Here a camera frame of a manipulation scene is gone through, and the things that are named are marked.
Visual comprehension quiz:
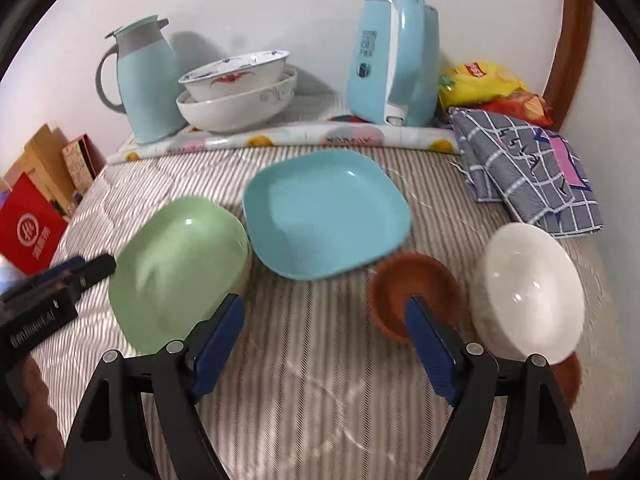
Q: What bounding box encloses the person's left hand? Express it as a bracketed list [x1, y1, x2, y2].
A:
[20, 357, 66, 480]

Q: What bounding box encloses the red chip bag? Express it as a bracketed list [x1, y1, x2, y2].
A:
[480, 89, 553, 128]

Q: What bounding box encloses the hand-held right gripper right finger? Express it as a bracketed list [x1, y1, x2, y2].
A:
[404, 296, 588, 480]

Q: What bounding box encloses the striped quilt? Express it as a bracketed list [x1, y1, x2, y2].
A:
[30, 145, 608, 480]

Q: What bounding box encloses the small brown bowl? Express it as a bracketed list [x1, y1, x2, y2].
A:
[367, 253, 470, 345]
[550, 352, 582, 408]

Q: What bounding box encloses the grey checkered cloth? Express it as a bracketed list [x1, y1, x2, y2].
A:
[448, 107, 604, 238]

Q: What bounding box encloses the wooden door frame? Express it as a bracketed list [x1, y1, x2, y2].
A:
[542, 0, 594, 131]

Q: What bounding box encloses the white bowl red blue print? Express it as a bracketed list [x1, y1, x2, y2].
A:
[178, 50, 291, 102]

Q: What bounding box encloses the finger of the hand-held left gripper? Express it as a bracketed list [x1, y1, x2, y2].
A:
[67, 253, 117, 302]
[20, 256, 87, 286]

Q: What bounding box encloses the brown cardboard box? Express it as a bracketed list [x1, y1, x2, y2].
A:
[2, 124, 76, 216]

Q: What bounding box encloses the light blue plate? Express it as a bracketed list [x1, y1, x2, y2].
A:
[242, 149, 412, 281]

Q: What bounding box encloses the white bowl grey print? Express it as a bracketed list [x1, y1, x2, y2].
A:
[176, 67, 298, 134]

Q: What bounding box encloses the patterned cardboard box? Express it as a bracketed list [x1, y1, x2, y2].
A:
[61, 133, 107, 193]

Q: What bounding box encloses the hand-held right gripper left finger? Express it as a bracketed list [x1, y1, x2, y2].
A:
[60, 292, 246, 480]

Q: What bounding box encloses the light blue electric kettle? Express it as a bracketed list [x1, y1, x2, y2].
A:
[346, 0, 441, 128]

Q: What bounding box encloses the green plate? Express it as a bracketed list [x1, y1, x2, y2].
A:
[108, 196, 251, 356]

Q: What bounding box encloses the plain white bowl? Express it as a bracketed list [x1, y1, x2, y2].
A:
[468, 222, 586, 367]

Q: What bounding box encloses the yellow chip bag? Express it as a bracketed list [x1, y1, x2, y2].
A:
[438, 60, 528, 111]

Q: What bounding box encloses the red box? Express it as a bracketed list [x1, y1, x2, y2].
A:
[0, 172, 69, 276]

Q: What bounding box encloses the light blue thermos jug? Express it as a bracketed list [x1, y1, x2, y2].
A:
[96, 16, 188, 145]

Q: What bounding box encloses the floral plastic mat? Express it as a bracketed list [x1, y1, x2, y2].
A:
[106, 115, 463, 165]

